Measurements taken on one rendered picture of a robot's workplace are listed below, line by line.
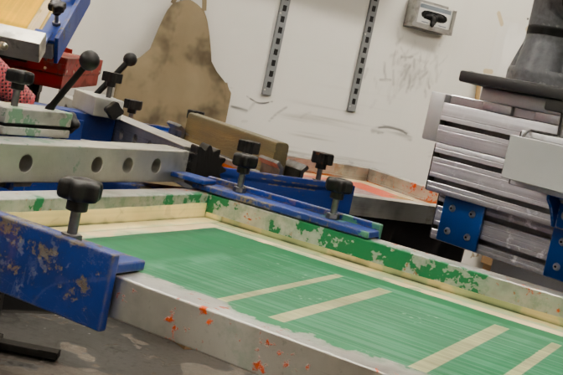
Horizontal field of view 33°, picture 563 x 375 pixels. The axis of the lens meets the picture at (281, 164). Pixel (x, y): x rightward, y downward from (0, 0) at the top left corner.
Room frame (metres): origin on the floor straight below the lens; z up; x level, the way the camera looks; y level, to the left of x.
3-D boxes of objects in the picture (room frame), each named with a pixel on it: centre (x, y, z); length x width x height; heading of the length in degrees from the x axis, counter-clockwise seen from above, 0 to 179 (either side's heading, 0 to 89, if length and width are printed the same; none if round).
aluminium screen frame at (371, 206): (2.08, -0.06, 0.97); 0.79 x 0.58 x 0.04; 122
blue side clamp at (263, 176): (1.71, 0.00, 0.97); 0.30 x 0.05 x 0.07; 122
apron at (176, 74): (4.02, 0.51, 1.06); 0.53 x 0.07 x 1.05; 122
